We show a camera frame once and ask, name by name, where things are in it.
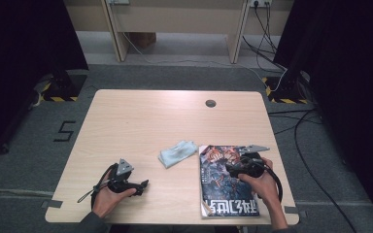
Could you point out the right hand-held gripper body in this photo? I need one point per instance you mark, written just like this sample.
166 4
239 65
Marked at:
251 165

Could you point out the dark illustrated magazine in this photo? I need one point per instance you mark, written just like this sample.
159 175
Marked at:
220 194

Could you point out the dark curtain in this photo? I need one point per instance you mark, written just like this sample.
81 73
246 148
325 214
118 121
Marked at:
353 81
19 64

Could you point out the light blue cloth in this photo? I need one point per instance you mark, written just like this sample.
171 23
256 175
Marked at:
176 153

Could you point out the person's right hand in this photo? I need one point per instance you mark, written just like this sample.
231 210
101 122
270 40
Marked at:
265 187

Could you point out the white wall power outlet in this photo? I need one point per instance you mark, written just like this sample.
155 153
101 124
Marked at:
260 2

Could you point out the grey floor tape piece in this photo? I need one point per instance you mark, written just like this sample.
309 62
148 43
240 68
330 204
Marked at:
53 204
296 211

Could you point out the brown cardboard box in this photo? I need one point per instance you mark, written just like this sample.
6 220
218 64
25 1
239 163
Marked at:
144 39

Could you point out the person's left hand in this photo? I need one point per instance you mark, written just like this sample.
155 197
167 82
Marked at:
107 200

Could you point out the black stand base striped tape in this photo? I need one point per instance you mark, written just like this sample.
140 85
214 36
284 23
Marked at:
63 87
286 90

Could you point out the beige desk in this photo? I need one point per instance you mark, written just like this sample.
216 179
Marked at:
175 16

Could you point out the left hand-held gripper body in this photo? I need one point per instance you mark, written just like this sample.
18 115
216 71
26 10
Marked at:
123 181

